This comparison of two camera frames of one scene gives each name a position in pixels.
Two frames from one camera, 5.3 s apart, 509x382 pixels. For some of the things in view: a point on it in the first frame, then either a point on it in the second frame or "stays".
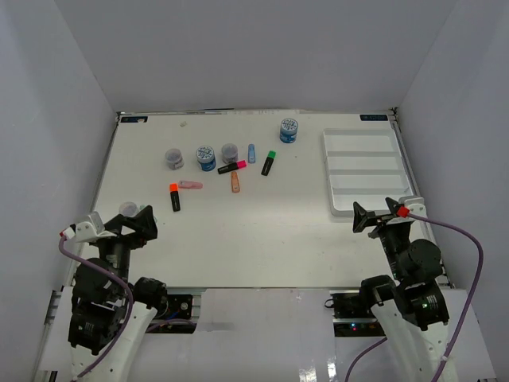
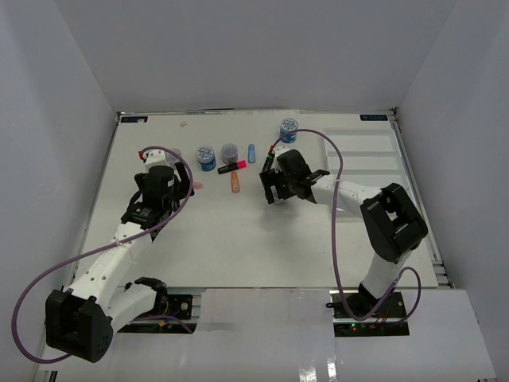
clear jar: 174,158 stays
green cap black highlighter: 268,162 stays
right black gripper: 363,218 -> 271,178
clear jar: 230,153 stays
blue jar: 206,158 stays
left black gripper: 145,224 -> 184,182
